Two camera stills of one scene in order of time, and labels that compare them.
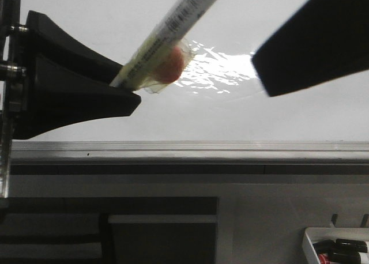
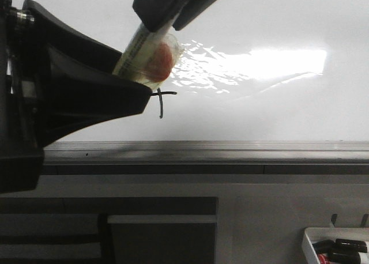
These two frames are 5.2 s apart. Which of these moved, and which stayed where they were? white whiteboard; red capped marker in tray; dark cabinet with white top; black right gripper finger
Moved: black right gripper finger
Stayed: red capped marker in tray; white whiteboard; dark cabinet with white top
